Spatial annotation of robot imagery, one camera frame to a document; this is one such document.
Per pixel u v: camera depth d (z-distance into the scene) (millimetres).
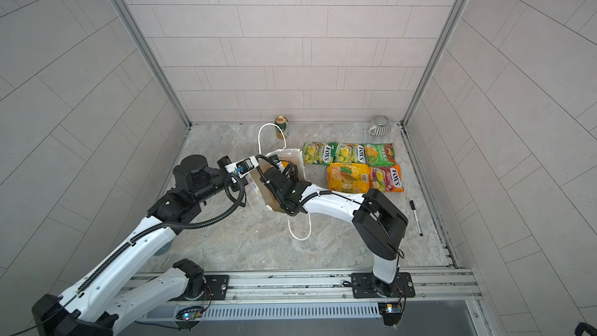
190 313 643
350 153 1015
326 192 573
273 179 620
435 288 722
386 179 934
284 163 702
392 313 689
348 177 916
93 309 375
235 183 596
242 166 545
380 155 1017
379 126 1082
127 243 434
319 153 1019
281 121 1047
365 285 718
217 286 710
